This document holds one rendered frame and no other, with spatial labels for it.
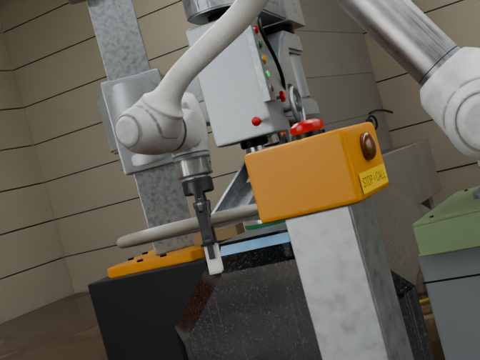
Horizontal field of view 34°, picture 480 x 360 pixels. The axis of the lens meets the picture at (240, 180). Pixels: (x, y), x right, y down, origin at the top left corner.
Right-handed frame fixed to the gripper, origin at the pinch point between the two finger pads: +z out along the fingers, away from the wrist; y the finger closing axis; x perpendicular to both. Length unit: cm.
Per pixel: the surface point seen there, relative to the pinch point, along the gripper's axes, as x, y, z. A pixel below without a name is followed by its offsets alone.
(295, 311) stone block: -16, 45, 22
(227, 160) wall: 23, 678, -80
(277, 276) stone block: -13.2, 45.5, 10.7
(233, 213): -7.1, 0.4, -9.8
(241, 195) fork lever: -7, 67, -16
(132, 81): 30, 137, -76
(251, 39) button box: -22, 67, -66
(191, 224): 3.3, -1.4, -9.5
